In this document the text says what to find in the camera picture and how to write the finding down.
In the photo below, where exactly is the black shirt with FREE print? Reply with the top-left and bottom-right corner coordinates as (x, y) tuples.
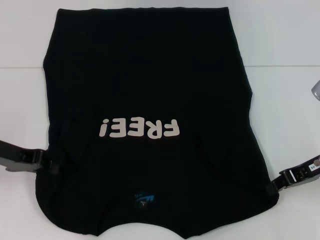
(34, 7), (281, 231)

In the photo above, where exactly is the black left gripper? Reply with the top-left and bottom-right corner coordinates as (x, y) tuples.
(0, 139), (60, 176)

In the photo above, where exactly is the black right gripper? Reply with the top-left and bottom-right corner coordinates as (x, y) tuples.
(264, 154), (320, 195)

